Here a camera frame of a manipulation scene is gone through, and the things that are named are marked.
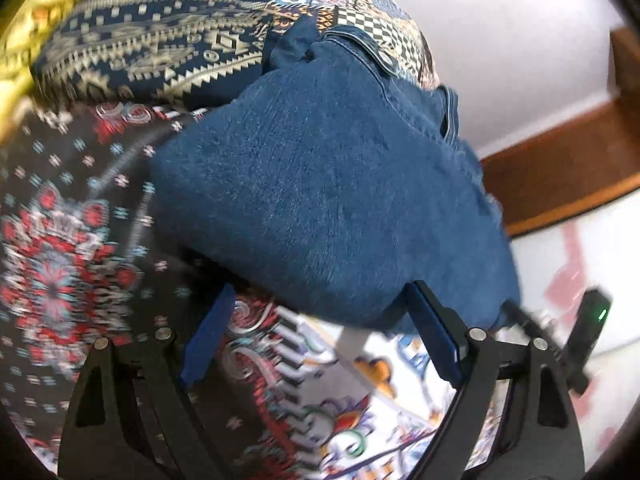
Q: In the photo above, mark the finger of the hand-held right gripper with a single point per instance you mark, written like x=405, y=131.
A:
x=530, y=325

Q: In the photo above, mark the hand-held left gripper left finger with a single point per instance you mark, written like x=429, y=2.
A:
x=210, y=330

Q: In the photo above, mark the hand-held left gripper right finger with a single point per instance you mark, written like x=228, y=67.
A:
x=439, y=336

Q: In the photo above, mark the blue denim jacket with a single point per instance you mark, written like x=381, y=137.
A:
x=340, y=185

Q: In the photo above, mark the patchwork printed bedspread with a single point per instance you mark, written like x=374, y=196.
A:
x=90, y=210

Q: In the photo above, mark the yellow cartoon printed blanket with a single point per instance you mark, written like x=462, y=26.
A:
x=35, y=10

